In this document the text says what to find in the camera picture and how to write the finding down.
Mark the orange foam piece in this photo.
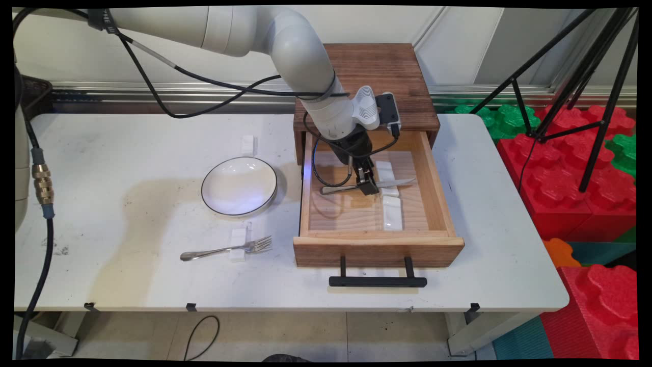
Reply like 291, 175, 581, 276
542, 238, 582, 269

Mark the metal wall rail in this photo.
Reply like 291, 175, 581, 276
51, 81, 637, 111

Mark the silver table knife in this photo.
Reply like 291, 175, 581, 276
321, 177, 417, 196

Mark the white table leg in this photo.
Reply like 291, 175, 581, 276
445, 311, 531, 357

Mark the black blue looped cable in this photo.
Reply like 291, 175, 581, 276
303, 111, 401, 189

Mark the black drawer handle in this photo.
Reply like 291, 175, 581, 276
329, 256, 428, 289

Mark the white vented camera mount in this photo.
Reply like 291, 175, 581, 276
352, 85, 382, 132

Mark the black tripod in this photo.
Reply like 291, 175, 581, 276
469, 7, 640, 193

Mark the dark wooden drawer cabinet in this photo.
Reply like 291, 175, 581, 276
294, 43, 441, 166

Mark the black wire basket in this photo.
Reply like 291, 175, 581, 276
20, 75, 53, 123

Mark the grey table leg frame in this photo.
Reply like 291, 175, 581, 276
13, 313, 80, 358

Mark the teal foam mat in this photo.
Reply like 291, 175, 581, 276
492, 316, 554, 360

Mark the white plate black rim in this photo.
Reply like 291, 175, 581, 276
201, 156, 279, 217

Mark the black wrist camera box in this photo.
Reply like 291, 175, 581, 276
375, 92, 402, 138

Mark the green foam block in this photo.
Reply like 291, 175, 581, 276
453, 104, 541, 141
605, 134, 637, 180

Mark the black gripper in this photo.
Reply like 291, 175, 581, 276
328, 124, 381, 196

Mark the black floor cable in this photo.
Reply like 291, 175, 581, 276
182, 316, 221, 361

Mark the large red foam block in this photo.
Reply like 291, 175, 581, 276
497, 106, 637, 243

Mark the light wooden drawer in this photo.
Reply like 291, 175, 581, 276
293, 130, 466, 269

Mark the silver fork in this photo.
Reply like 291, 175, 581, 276
180, 235, 274, 262

